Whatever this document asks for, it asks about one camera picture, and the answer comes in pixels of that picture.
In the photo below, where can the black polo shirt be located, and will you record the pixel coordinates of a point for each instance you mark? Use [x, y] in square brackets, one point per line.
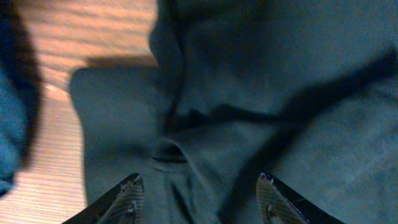
[304, 90]

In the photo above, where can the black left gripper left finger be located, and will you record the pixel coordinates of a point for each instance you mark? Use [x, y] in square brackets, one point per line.
[123, 204]

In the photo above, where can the folded navy blue shorts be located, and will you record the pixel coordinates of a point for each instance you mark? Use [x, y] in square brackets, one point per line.
[20, 100]

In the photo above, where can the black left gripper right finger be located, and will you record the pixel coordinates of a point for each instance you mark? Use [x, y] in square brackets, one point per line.
[280, 204]

